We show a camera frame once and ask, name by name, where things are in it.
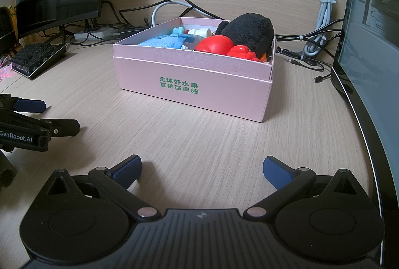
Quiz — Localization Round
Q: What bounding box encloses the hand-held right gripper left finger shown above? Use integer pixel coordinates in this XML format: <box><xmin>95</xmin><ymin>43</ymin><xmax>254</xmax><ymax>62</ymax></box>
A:
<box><xmin>47</xmin><ymin>155</ymin><xmax>156</xmax><ymax>217</ymax></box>

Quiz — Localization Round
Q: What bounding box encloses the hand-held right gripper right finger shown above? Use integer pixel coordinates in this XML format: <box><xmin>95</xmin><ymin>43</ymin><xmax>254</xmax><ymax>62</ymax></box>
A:
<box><xmin>244</xmin><ymin>156</ymin><xmax>365</xmax><ymax>216</ymax></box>

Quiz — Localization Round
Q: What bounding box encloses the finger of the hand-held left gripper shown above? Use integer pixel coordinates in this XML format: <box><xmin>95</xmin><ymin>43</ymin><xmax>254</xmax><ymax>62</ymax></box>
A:
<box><xmin>0</xmin><ymin>95</ymin><xmax>48</xmax><ymax>115</ymax></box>
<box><xmin>6</xmin><ymin>116</ymin><xmax>81</xmax><ymax>137</ymax></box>

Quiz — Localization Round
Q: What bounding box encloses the pink cardboard box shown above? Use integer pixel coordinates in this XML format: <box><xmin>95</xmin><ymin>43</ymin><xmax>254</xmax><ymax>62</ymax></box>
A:
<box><xmin>113</xmin><ymin>17</ymin><xmax>276</xmax><ymax>123</ymax></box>

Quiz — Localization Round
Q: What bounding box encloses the blue white plastic packet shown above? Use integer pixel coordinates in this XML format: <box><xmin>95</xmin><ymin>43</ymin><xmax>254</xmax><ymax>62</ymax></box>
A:
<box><xmin>137</xmin><ymin>33</ymin><xmax>191</xmax><ymax>50</ymax></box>

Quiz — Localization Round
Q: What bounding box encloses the red toy figure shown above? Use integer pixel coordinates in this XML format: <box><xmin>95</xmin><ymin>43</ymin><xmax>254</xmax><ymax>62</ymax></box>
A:
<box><xmin>195</xmin><ymin>34</ymin><xmax>261</xmax><ymax>62</ymax></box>

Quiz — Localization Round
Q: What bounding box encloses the black plush toy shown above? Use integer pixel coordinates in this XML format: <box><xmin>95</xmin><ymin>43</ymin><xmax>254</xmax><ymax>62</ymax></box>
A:
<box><xmin>216</xmin><ymin>14</ymin><xmax>275</xmax><ymax>62</ymax></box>

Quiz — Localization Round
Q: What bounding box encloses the white spotted toy teal base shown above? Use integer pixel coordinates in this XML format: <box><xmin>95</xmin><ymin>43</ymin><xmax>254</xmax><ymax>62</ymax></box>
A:
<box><xmin>172</xmin><ymin>26</ymin><xmax>216</xmax><ymax>38</ymax></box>

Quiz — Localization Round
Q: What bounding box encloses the wooden desktop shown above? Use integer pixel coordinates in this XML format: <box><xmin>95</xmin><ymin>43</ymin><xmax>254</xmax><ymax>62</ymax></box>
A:
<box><xmin>0</xmin><ymin>20</ymin><xmax>384</xmax><ymax>260</ymax></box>

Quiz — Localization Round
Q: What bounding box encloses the pink plastic wrapper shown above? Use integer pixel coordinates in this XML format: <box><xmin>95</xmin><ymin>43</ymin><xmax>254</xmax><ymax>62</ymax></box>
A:
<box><xmin>0</xmin><ymin>62</ymin><xmax>15</xmax><ymax>80</ymax></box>

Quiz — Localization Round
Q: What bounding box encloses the black keyboard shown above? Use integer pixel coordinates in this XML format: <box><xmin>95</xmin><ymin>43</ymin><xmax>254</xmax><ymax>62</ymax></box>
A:
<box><xmin>9</xmin><ymin>43</ymin><xmax>67</xmax><ymax>80</ymax></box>

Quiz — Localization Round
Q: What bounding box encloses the white power strip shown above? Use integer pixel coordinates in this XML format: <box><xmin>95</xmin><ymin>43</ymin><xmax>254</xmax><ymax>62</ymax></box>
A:
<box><xmin>74</xmin><ymin>27</ymin><xmax>125</xmax><ymax>41</ymax></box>

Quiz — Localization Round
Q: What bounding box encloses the black audio jack cable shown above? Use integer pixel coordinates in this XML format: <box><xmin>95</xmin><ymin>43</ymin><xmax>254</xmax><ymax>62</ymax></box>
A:
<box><xmin>277</xmin><ymin>48</ymin><xmax>325</xmax><ymax>72</ymax></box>

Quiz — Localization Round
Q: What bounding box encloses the white looped cable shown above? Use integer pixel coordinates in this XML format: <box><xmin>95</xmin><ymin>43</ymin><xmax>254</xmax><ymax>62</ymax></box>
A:
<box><xmin>152</xmin><ymin>0</ymin><xmax>225</xmax><ymax>27</ymax></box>

